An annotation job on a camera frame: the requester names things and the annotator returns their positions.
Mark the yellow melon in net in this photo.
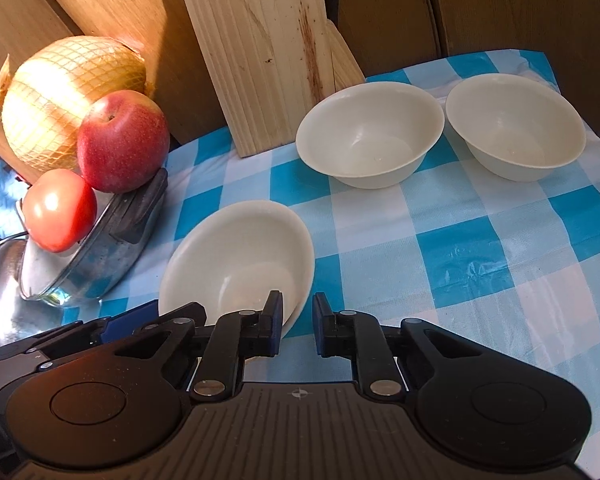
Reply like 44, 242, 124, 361
0, 36, 146, 172

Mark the blue white checkered tablecloth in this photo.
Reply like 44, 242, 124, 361
62, 129, 600, 478

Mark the red tomato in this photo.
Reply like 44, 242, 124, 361
21, 169, 97, 252

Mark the steel kettle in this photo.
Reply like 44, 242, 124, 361
0, 233, 62, 347

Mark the steel pot with lid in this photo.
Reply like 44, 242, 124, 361
19, 168, 168, 308

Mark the wooden knife block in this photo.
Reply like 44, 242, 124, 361
184, 0, 364, 157

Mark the blue foam mat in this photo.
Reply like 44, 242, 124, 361
0, 146, 31, 241

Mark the cream bowl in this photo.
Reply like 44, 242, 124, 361
158, 200, 315, 334
296, 81, 445, 190
445, 74, 586, 182

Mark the red apple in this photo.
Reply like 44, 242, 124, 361
76, 90, 170, 194

